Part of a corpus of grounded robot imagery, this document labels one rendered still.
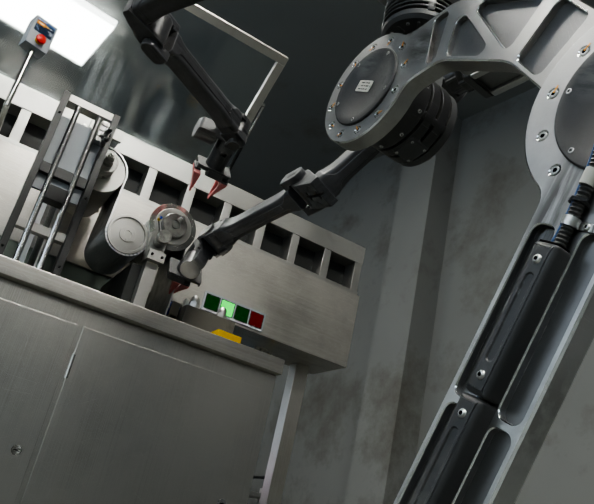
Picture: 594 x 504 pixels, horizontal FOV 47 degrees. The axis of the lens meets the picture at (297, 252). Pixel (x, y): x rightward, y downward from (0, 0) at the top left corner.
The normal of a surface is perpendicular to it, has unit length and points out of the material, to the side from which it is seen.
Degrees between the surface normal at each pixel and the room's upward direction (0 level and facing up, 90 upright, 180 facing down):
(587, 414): 90
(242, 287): 90
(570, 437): 90
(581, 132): 90
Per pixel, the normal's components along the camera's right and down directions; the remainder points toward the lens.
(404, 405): 0.60, -0.21
